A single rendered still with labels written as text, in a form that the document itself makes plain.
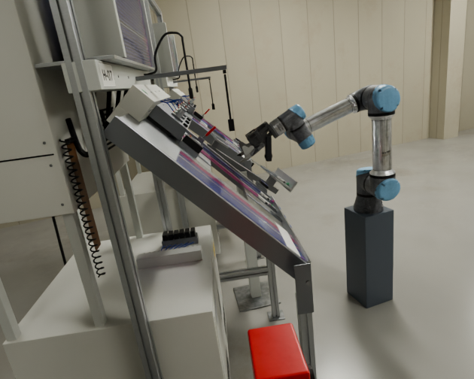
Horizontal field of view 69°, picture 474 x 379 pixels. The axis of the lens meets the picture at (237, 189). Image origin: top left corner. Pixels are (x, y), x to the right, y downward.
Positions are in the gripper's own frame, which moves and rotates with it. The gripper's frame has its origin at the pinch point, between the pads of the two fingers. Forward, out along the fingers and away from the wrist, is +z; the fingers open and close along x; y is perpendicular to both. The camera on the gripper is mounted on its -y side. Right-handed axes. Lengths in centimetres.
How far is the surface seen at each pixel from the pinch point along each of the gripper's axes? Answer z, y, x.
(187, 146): 10.4, 21.6, 29.5
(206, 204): 12, 9, 60
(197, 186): 11, 14, 60
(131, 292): 45, 1, 63
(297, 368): 8, -15, 103
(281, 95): -83, -36, -332
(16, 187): 49, 43, 60
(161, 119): 12.4, 34.2, 28.0
